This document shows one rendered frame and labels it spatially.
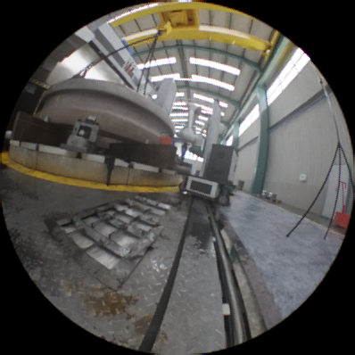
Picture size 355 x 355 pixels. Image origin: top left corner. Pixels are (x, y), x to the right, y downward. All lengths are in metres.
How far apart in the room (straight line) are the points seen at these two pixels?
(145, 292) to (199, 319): 0.16
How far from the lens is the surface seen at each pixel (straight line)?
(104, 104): 2.29
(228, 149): 1.70
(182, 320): 0.36
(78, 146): 1.29
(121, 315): 0.35
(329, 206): 5.56
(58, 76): 4.61
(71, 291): 0.39
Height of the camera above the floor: 0.33
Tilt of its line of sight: 3 degrees down
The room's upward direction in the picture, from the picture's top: 13 degrees clockwise
